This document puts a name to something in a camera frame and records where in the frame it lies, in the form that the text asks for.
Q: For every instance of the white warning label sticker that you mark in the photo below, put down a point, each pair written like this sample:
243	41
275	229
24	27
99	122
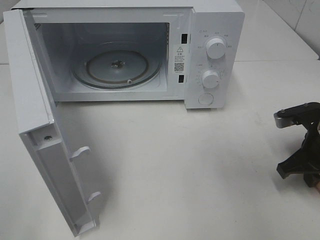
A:
179	54

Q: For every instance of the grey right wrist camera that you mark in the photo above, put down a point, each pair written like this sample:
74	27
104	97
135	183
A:
305	114

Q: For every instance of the white microwave oven body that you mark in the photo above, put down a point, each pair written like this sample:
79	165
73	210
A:
65	25

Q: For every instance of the round white door button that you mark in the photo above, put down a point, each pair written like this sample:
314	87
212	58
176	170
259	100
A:
206	99

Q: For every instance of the white microwave door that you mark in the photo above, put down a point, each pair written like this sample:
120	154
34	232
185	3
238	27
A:
39	125

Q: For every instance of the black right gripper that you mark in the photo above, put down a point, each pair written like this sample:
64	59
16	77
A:
311	155

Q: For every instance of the white dial knob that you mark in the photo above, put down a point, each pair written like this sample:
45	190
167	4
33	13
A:
210	79
215	47

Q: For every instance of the white lower dial knob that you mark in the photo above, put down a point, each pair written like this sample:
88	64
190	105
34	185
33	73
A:
210	79

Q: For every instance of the white upper dial knob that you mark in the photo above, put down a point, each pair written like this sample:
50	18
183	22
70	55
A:
215	47

